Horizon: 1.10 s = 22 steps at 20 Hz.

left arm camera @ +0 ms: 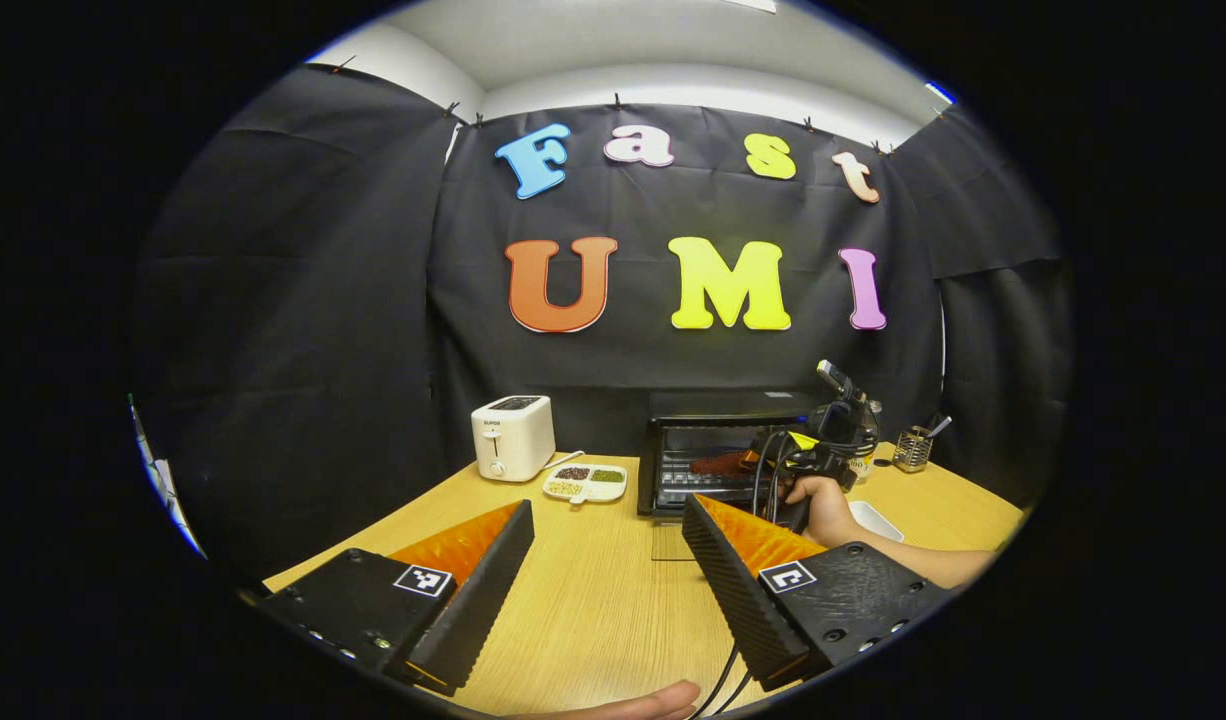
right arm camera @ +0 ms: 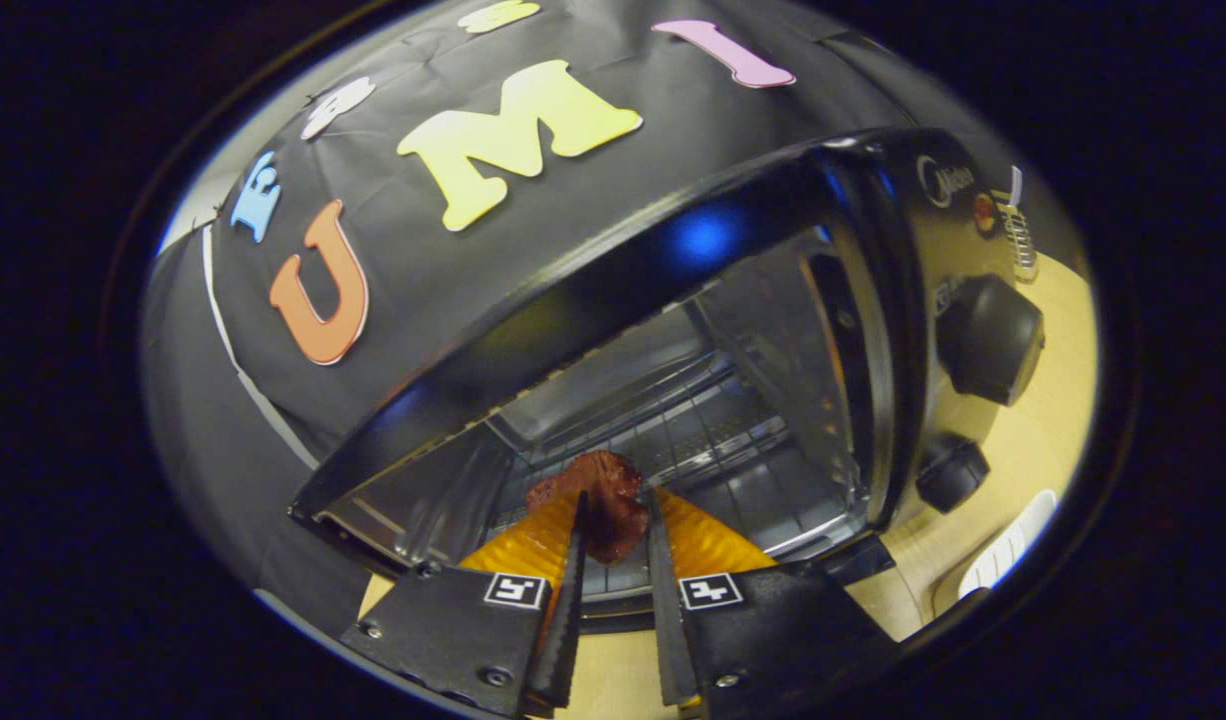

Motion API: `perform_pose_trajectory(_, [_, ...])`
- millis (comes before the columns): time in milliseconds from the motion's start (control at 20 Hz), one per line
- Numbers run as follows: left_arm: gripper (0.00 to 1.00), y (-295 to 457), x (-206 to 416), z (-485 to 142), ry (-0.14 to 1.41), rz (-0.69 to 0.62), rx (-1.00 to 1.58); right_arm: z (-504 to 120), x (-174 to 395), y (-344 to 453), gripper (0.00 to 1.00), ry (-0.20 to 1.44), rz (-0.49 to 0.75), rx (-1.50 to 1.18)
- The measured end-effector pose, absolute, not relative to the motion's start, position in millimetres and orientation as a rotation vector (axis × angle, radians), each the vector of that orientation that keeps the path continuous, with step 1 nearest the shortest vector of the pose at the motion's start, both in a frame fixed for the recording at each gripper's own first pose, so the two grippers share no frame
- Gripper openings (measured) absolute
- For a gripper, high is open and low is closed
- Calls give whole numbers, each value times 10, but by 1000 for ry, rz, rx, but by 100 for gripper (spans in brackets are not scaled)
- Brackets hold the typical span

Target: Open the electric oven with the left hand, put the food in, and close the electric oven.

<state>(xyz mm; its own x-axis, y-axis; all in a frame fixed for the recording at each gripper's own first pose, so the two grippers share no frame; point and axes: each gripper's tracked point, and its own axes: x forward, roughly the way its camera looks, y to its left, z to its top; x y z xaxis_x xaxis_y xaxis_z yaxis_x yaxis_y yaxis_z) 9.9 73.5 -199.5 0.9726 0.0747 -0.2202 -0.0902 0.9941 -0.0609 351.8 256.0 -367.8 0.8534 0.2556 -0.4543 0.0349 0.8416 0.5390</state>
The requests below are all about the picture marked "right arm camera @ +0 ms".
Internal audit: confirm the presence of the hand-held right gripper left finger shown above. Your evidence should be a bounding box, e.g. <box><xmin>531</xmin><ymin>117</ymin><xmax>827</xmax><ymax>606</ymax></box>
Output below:
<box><xmin>339</xmin><ymin>488</ymin><xmax>590</xmax><ymax>720</ymax></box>

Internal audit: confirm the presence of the metal oven rack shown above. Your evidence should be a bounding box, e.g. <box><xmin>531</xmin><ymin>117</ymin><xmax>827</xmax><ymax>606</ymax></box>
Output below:
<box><xmin>493</xmin><ymin>345</ymin><xmax>814</xmax><ymax>511</ymax></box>

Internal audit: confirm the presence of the brown meat slice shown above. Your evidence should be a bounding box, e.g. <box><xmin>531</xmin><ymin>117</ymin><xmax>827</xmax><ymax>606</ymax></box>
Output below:
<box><xmin>525</xmin><ymin>450</ymin><xmax>651</xmax><ymax>567</ymax></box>

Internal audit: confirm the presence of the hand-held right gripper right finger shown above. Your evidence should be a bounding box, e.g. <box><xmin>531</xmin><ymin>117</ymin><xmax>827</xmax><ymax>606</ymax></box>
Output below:
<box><xmin>645</xmin><ymin>486</ymin><xmax>902</xmax><ymax>720</ymax></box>

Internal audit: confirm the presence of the black electric oven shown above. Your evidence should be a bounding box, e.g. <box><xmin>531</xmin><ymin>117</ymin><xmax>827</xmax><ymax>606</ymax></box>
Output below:
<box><xmin>288</xmin><ymin>127</ymin><xmax>1050</xmax><ymax>641</ymax></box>

